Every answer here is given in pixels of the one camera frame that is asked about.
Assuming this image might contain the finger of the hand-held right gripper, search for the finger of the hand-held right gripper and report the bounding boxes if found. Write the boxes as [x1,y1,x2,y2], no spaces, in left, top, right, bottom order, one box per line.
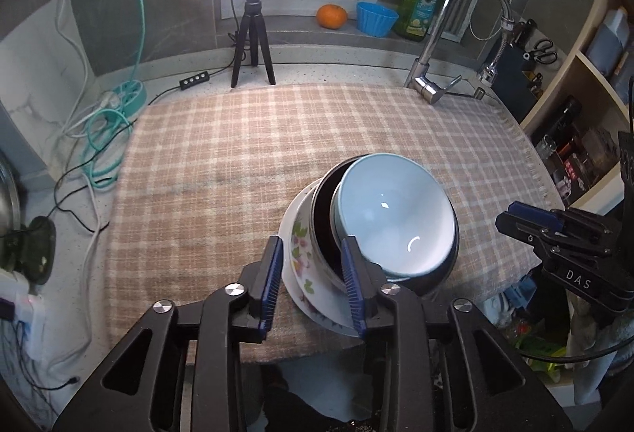
[497,201,563,259]
[550,208,615,245]

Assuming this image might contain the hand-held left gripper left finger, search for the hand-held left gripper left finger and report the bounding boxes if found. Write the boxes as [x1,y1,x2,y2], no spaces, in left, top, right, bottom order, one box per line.
[52,236,284,432]

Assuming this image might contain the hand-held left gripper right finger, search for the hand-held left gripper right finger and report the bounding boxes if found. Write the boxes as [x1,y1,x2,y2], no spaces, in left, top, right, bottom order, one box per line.
[341,235,575,432]

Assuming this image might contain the small rose print plate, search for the small rose print plate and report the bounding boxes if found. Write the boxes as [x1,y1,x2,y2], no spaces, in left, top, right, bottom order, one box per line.
[287,187,357,314]

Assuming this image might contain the large pink flower plate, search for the large pink flower plate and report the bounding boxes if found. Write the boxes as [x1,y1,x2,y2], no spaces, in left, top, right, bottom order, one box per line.
[277,179,372,338]

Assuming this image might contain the large steel bowl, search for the large steel bowl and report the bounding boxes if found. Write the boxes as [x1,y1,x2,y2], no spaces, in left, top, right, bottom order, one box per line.
[311,157,461,296]

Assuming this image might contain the light blue ceramic bowl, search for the light blue ceramic bowl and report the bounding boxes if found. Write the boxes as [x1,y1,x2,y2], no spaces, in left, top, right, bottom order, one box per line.
[331,153,457,279]

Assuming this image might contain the dark glass bottle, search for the dark glass bottle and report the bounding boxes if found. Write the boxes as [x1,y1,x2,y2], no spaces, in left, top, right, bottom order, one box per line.
[552,96,582,150]

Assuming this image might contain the plaid beige cloth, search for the plaid beige cloth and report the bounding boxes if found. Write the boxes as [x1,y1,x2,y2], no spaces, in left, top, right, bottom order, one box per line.
[101,82,565,363]

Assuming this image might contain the dark blue knife holder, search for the dark blue knife holder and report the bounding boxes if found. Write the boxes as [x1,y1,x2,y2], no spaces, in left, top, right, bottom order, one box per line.
[488,43,550,120]

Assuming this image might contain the beige wooden shelf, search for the beige wooden shelf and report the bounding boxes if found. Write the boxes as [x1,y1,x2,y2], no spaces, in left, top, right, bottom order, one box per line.
[518,0,634,215]

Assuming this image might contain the chrome faucet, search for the chrome faucet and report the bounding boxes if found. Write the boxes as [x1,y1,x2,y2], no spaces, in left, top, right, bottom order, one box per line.
[403,0,516,105]

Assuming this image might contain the black inline remote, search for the black inline remote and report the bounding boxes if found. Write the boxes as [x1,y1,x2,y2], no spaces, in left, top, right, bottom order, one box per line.
[179,72,209,91]

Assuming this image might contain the dark green oval tray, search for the dark green oval tray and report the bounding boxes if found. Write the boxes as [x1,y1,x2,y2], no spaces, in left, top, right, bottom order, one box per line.
[5,216,57,287]

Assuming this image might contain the teal round power strip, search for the teal round power strip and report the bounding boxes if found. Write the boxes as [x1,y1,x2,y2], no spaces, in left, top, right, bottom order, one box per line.
[101,80,147,113]

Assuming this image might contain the black tripod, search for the black tripod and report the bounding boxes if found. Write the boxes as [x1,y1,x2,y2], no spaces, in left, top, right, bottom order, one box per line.
[213,0,277,89]

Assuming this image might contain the blue ribbed cup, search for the blue ribbed cup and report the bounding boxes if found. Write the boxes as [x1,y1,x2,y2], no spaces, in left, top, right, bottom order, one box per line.
[357,1,400,38]

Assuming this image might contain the orange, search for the orange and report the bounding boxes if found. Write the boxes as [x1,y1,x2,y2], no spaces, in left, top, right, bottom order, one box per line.
[317,4,348,31]

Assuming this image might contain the steel pot lid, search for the steel pot lid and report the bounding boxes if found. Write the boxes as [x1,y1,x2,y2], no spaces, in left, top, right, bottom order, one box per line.
[0,149,21,239]

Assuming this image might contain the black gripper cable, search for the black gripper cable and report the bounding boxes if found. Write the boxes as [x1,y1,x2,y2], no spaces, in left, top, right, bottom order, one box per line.
[515,338,634,363]

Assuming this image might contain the chrome sprayer hose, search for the chrome sprayer hose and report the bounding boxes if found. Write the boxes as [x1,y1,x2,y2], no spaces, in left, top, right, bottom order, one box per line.
[468,16,513,101]

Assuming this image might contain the black handled scissors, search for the black handled scissors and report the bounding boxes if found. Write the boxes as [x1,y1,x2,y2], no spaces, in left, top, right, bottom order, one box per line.
[525,38,558,65]

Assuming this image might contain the thick white cable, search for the thick white cable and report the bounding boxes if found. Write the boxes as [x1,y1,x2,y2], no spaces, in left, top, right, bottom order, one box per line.
[82,179,110,363]

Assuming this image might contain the thin black plug cable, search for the thin black plug cable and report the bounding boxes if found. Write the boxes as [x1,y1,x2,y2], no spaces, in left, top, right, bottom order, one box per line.
[20,375,81,396]

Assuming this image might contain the thin white cable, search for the thin white cable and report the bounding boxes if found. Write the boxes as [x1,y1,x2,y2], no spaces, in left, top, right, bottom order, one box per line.
[54,0,130,138]

